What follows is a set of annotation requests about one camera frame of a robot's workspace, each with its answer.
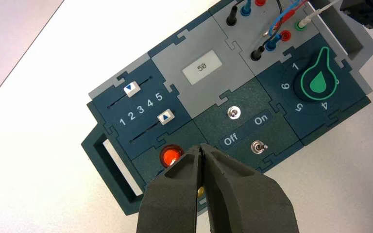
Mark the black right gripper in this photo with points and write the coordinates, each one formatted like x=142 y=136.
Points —
x=370 y=11

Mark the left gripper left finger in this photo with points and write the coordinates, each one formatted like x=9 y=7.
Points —
x=173 y=202

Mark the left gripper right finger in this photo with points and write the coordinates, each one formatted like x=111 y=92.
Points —
x=247 y=205

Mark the blue grey control box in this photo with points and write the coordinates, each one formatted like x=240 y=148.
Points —
x=189 y=48

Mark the yellow push button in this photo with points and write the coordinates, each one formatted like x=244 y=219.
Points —
x=201 y=192

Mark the red push button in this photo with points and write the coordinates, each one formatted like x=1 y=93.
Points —
x=170 y=156

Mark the green banana socket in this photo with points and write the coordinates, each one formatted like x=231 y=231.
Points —
x=298 y=27

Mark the white slider knob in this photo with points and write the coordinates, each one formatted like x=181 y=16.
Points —
x=166 y=117
x=131 y=89

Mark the red banana socket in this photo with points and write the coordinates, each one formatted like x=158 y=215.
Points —
x=285 y=35

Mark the dark rotary knob green outline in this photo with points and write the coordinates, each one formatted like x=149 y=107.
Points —
x=318 y=84

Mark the white display screen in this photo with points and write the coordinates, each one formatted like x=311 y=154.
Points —
x=202 y=67

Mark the silver toggle switch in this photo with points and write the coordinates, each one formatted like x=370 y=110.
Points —
x=257 y=147
x=234 y=113

